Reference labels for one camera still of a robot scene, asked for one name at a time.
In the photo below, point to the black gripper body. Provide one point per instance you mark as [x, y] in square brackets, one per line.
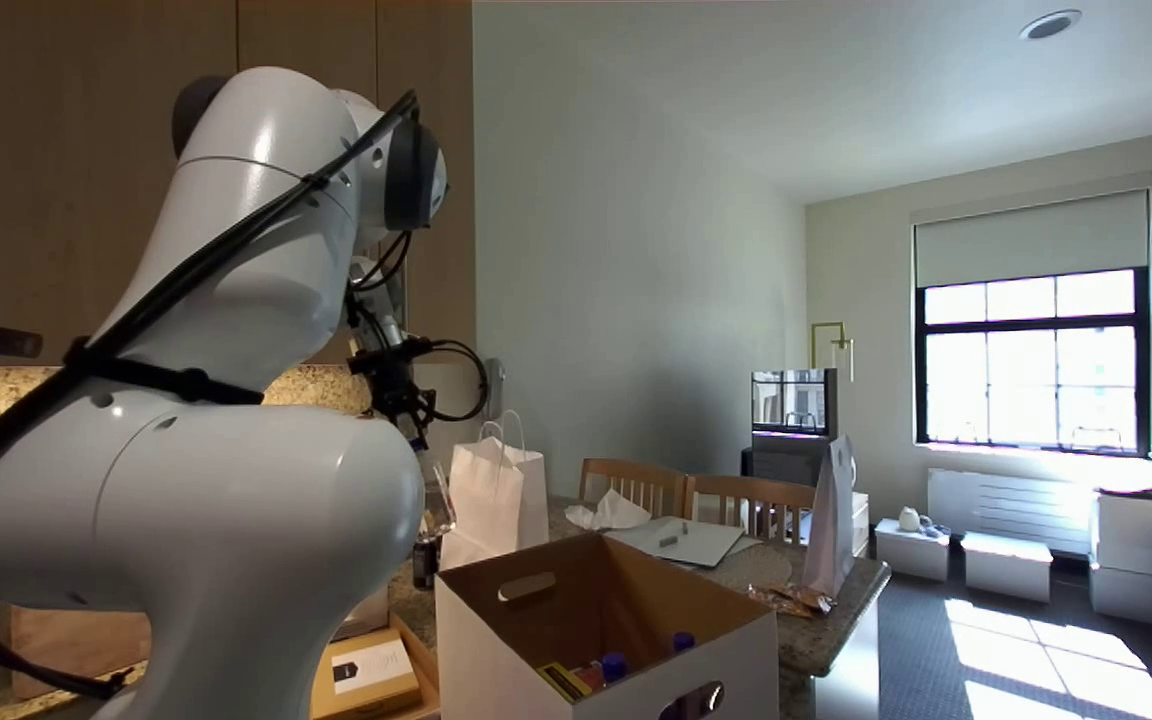
[398, 387]

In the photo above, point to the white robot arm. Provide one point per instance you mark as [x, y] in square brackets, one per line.
[203, 533]

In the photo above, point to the yellow box white label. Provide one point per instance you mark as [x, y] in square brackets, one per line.
[366, 668]

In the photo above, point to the big cardboard box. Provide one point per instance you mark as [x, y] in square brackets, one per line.
[561, 665]

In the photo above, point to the yellow flat box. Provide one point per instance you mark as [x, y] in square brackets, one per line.
[566, 683]

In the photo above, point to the tall white storage box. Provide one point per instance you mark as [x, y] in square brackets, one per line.
[1134, 553]

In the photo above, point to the white paper shopping bag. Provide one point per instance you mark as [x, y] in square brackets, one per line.
[499, 501]

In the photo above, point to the crumpled white paper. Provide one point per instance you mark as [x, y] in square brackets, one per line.
[610, 515]

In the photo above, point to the wooden chair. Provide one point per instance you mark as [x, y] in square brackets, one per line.
[753, 507]
[633, 486]

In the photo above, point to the grey notebook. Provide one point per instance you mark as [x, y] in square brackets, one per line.
[691, 541]

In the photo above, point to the black monitor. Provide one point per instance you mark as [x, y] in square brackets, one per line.
[792, 403]

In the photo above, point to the white printed paper bag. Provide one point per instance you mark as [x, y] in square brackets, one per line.
[834, 515]

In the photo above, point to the white radiator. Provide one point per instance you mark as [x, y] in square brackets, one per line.
[1009, 507]

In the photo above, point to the black framed window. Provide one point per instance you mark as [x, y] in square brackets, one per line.
[1035, 361]

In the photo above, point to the white roller blind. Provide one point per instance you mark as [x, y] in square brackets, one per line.
[1031, 242]

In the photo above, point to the round ceiling light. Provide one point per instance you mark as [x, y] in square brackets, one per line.
[1048, 23]

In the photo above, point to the wooden wall cabinet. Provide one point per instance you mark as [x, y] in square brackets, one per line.
[68, 107]

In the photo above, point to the yellow metal frame stand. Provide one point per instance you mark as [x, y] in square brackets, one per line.
[834, 348]

